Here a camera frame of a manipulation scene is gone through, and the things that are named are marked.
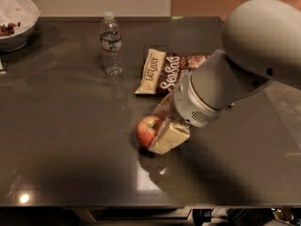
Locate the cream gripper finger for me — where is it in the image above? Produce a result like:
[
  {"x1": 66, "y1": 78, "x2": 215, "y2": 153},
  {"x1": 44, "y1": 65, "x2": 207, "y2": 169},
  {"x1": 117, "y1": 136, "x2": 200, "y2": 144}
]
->
[
  {"x1": 148, "y1": 118, "x2": 190, "y2": 154},
  {"x1": 152, "y1": 93, "x2": 172, "y2": 119}
]

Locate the red apple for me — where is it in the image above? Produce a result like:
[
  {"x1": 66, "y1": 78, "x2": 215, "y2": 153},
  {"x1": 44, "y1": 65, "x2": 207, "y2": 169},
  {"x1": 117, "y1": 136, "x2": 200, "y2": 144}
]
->
[{"x1": 135, "y1": 115, "x2": 163, "y2": 149}]

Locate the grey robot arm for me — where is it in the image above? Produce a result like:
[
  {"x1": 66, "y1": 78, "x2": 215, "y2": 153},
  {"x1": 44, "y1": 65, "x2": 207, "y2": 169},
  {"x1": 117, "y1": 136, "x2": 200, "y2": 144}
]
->
[{"x1": 139, "y1": 0, "x2": 301, "y2": 154}]

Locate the brown chip bag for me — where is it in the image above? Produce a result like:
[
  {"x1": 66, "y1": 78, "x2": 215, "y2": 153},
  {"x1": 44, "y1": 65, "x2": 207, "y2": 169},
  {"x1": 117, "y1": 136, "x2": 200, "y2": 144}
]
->
[{"x1": 135, "y1": 49, "x2": 208, "y2": 96}]

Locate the clear plastic water bottle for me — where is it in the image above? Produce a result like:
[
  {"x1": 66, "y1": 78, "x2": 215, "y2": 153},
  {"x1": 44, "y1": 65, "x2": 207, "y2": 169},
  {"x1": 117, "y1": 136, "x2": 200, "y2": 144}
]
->
[{"x1": 100, "y1": 11, "x2": 123, "y2": 76}]

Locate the white bowl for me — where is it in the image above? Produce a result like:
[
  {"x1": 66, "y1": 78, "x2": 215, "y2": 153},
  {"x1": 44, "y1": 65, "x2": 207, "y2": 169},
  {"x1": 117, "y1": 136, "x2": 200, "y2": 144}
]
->
[{"x1": 0, "y1": 0, "x2": 40, "y2": 52}]

